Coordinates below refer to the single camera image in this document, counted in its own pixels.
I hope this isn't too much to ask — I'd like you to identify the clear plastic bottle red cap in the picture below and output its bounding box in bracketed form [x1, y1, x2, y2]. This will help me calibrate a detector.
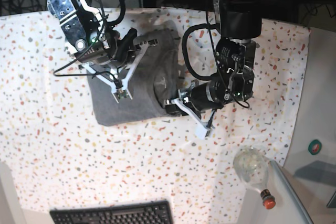
[233, 146, 276, 210]

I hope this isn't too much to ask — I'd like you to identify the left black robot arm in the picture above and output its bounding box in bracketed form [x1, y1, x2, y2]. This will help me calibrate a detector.
[165, 0, 262, 116]

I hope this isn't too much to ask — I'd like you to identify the green tape roll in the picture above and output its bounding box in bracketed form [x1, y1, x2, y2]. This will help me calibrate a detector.
[308, 140, 322, 155]

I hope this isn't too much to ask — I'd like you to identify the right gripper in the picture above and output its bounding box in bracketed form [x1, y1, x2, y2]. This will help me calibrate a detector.
[79, 28, 138, 68]

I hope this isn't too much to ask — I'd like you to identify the black computer keyboard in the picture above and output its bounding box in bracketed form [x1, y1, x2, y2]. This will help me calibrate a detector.
[49, 200, 174, 224]

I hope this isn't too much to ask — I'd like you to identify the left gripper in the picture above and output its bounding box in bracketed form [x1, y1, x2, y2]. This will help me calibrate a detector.
[165, 81, 228, 116]

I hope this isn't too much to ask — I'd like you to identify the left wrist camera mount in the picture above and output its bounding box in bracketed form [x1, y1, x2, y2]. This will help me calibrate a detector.
[163, 79, 224, 140]

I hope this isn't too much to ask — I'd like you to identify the grey t-shirt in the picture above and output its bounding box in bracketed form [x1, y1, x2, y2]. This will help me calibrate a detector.
[88, 20, 184, 126]

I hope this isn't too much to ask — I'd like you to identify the terrazzo pattern tablecloth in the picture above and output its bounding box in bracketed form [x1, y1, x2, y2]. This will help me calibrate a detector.
[1, 12, 310, 223]

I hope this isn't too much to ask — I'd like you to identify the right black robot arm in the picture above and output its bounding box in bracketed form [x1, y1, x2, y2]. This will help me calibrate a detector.
[47, 0, 137, 68]

